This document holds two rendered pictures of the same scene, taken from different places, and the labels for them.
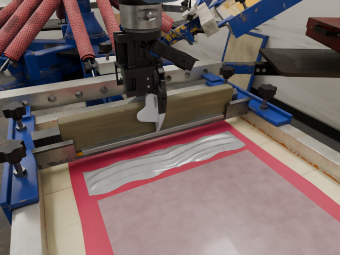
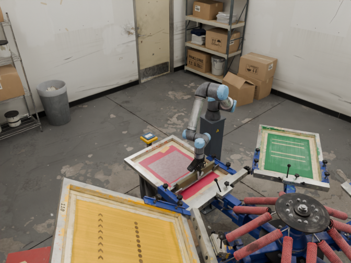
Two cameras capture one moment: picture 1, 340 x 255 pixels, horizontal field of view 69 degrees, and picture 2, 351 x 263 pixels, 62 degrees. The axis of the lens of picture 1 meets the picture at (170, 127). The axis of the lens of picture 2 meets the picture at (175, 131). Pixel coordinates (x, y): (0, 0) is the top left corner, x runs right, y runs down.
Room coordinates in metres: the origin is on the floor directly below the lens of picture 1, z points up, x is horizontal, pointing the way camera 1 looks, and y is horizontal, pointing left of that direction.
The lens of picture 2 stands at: (2.16, -0.62, 2.61)
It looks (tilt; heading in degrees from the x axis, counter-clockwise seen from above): 33 degrees down; 164
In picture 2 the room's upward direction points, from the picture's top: straight up
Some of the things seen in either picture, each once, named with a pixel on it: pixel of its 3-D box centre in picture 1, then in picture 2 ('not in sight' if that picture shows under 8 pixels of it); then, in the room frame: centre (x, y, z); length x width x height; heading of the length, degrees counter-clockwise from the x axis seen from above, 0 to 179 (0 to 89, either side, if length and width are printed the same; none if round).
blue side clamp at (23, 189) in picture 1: (25, 159); (220, 166); (0.40, 0.29, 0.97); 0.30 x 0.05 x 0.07; 26
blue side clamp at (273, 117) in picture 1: (241, 104); (172, 198); (0.64, -0.20, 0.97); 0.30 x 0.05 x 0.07; 26
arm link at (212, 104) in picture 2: not in sight; (214, 101); (-0.06, 0.40, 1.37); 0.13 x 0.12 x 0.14; 46
